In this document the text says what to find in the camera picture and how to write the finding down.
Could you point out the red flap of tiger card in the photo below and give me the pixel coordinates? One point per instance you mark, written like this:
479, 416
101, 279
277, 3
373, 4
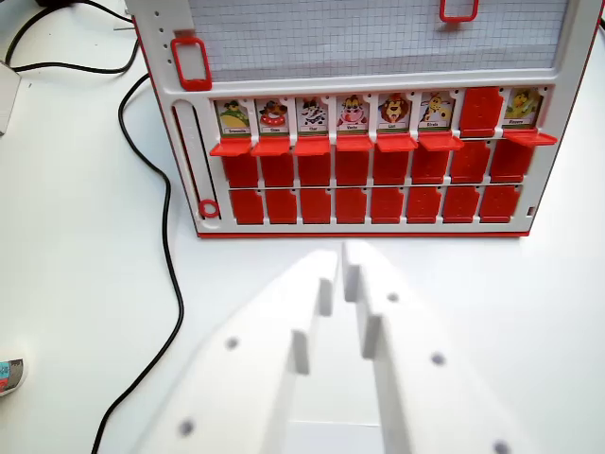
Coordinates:
481, 112

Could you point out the red and white game board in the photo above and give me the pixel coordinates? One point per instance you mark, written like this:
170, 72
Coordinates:
378, 179

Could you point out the white cylinder with printed label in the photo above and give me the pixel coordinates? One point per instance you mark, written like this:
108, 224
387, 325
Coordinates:
10, 376

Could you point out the white box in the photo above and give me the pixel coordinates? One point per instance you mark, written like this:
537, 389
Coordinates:
6, 99

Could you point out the black box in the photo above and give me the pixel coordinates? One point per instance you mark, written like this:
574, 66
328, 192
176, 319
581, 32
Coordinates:
53, 2

